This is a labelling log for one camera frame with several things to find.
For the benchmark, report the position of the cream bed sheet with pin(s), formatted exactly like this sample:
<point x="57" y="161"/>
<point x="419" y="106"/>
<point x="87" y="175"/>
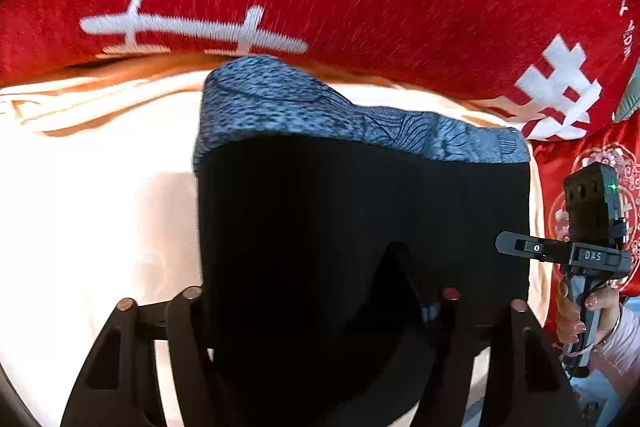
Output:
<point x="100" y="207"/>

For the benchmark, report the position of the person's right forearm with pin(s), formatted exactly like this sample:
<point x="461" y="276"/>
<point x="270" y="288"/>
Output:
<point x="625" y="352"/>

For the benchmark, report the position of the red embroidered cloth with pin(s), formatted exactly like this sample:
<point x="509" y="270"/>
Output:
<point x="547" y="172"/>

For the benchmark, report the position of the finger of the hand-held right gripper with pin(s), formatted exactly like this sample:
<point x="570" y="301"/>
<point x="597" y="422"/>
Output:
<point x="535" y="248"/>

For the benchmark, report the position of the person's right hand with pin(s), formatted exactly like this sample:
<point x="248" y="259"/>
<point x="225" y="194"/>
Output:
<point x="607" y="312"/>

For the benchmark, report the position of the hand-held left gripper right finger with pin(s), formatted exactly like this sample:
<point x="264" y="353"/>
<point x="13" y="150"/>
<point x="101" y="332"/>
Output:
<point x="452" y="337"/>

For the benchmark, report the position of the black pants with grey waistband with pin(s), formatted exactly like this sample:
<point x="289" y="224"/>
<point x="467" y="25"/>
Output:
<point x="325" y="217"/>

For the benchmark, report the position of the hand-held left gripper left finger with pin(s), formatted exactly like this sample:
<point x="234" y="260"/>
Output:
<point x="187" y="337"/>

